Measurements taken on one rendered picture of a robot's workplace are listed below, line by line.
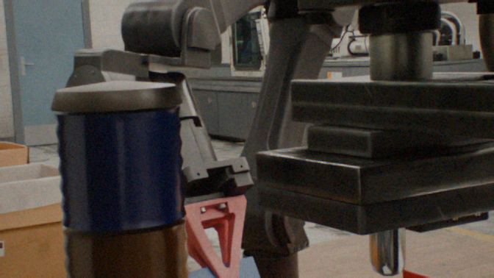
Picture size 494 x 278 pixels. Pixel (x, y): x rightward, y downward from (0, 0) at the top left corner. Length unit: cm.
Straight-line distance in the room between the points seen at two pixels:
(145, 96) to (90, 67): 51
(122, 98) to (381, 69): 29
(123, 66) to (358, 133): 33
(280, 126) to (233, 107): 942
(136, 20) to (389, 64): 36
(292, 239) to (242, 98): 922
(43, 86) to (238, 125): 281
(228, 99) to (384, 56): 995
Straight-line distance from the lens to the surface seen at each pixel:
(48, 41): 1165
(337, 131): 50
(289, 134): 95
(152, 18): 81
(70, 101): 25
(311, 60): 98
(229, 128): 1050
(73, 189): 26
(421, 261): 122
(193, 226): 75
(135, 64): 77
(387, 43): 51
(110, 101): 25
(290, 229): 92
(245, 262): 79
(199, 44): 79
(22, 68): 1155
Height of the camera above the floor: 121
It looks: 7 degrees down
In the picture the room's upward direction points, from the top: 3 degrees counter-clockwise
